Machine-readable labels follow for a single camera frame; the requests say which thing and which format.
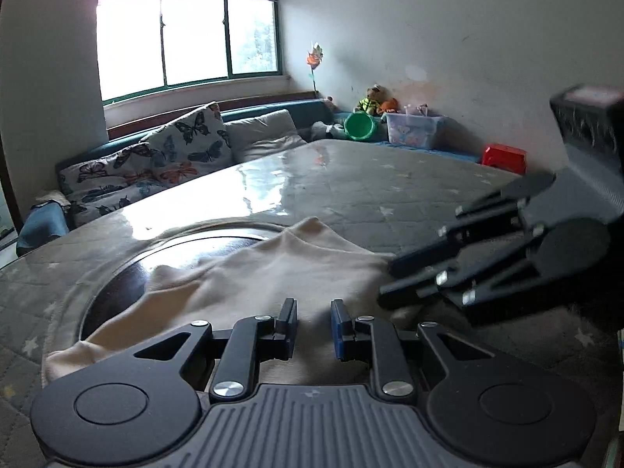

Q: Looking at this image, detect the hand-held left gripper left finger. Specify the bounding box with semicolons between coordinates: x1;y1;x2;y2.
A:
133;297;298;401

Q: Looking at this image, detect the teal sofa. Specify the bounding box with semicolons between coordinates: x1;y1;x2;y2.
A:
17;97;352;254

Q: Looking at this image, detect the clear plastic storage box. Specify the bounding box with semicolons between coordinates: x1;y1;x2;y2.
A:
381;105;447;149

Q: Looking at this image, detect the grey star quilted table cover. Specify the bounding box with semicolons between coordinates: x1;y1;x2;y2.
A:
0;137;624;468

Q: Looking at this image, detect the green plastic basin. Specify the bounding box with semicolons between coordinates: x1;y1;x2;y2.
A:
344;111;377;141

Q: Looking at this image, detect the beige cushion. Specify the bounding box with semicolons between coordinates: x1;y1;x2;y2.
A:
222;108;308;163

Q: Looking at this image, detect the green framed window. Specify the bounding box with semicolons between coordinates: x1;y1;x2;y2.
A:
96;0;284;103

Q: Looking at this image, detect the grey plush toy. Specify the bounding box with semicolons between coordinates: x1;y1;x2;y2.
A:
312;121;347;140

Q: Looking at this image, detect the brown plush toy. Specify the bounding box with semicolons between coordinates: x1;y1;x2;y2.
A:
358;85;391;115

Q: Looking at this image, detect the red plastic stool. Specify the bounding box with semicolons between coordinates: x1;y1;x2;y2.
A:
480;144;528;175

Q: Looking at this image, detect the round black induction cooktop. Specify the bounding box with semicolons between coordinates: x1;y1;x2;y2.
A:
78;224;288;347

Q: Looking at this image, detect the square butterfly print cushion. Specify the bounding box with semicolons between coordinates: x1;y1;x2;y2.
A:
140;101;234;176

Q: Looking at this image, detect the colourful pinwheel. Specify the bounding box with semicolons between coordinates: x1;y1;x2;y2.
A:
305;44;325;93

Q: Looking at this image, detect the long butterfly print cushion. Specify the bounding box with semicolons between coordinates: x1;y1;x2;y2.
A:
57;149;206;218

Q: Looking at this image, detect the beige cloth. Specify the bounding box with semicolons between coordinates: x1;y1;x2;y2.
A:
34;189;71;210

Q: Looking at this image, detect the cream sweater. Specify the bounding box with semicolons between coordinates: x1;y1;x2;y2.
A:
41;217;440;391

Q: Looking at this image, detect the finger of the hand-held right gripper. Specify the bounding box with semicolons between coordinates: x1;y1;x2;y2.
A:
388;173;557;278
378;240;554;327

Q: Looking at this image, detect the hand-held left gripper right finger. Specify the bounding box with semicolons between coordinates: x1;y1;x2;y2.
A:
330;298;494;399

